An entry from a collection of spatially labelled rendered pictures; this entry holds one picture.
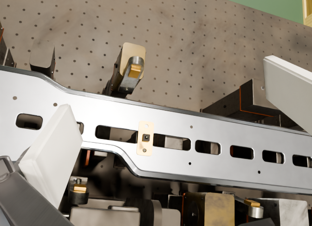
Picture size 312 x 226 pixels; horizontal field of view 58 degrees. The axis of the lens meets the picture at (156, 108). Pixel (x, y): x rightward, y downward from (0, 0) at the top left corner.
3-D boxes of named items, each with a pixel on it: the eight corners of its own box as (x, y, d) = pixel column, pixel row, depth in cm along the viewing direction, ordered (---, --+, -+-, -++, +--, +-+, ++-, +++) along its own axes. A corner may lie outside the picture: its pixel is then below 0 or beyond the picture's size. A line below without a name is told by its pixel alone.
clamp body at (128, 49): (121, 84, 103) (148, 36, 71) (117, 116, 99) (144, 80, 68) (103, 81, 101) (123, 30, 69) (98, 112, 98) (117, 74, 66)
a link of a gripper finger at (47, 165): (57, 213, 13) (42, 216, 13) (84, 141, 20) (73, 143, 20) (33, 160, 12) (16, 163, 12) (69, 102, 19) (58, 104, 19)
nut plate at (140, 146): (139, 120, 69) (140, 119, 68) (153, 122, 70) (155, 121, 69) (136, 154, 67) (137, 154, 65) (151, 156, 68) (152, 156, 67)
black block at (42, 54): (59, 76, 97) (58, 32, 70) (53, 103, 94) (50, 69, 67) (42, 73, 95) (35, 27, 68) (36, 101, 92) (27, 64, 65)
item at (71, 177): (80, 181, 89) (88, 177, 63) (78, 191, 88) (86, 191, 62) (67, 180, 88) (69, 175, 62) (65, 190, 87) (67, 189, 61)
